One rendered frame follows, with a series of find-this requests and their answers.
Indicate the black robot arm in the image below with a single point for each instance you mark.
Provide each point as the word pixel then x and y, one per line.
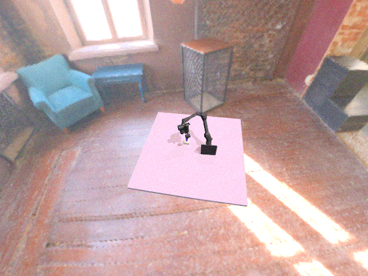
pixel 185 125

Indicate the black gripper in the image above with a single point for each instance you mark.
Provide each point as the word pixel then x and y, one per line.
pixel 187 134

